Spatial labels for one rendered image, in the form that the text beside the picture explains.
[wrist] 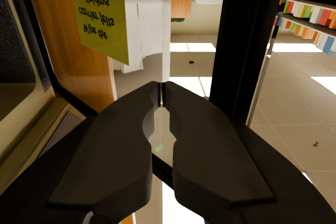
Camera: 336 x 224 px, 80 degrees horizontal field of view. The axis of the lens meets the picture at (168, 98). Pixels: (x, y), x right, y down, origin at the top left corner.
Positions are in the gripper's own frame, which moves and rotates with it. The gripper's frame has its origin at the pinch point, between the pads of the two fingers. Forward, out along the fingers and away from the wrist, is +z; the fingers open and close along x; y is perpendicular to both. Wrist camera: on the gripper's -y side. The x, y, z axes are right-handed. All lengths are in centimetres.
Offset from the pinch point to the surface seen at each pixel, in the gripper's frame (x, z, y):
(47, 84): -18.3, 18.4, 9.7
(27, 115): -18.4, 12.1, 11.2
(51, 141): -14.8, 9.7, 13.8
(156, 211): -4, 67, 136
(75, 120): -13.9, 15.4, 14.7
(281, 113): 145, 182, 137
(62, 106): -16.1, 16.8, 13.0
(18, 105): -18.4, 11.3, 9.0
